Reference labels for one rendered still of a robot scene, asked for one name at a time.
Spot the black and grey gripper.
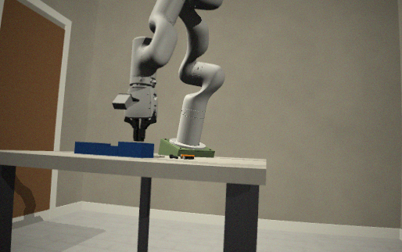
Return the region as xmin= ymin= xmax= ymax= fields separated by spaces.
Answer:
xmin=124 ymin=85 xmax=158 ymax=142

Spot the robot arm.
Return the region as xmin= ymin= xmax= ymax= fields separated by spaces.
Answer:
xmin=130 ymin=0 xmax=225 ymax=149

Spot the blue bin rack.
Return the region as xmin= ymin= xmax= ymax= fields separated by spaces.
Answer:
xmin=74 ymin=142 xmax=154 ymax=158

